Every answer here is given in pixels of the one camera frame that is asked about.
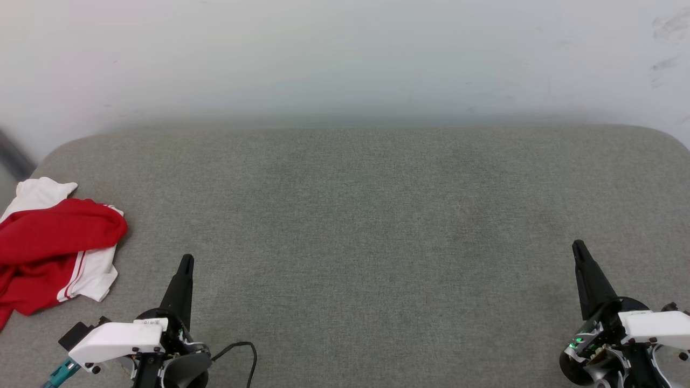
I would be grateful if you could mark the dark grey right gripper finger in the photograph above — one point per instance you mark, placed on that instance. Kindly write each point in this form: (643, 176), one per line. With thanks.
(585, 293)
(601, 291)

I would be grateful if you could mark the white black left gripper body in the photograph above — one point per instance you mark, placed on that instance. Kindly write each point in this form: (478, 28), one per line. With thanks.
(116, 340)

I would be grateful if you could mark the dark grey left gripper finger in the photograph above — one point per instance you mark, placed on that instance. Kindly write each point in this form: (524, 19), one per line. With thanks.
(173, 296)
(187, 296)

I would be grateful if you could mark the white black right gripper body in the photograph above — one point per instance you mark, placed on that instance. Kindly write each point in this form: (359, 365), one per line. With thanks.
(657, 326)

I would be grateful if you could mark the red and white shirt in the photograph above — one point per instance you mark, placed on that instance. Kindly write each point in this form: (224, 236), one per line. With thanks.
(48, 242)

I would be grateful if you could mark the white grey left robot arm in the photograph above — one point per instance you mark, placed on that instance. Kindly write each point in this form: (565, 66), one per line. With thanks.
(186, 372)

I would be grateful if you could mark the grey fabric sofa cushion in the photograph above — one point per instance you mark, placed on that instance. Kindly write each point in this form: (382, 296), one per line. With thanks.
(345, 242)

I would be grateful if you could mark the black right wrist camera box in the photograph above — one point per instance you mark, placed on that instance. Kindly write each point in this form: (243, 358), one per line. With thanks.
(670, 306)

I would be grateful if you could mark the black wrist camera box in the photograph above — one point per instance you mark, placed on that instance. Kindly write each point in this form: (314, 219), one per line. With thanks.
(78, 333)
(670, 306)

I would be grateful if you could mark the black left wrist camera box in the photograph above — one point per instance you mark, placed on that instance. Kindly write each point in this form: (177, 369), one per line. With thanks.
(78, 333)

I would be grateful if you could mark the dark grey wall strip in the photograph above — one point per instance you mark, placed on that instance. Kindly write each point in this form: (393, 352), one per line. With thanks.
(12, 153)

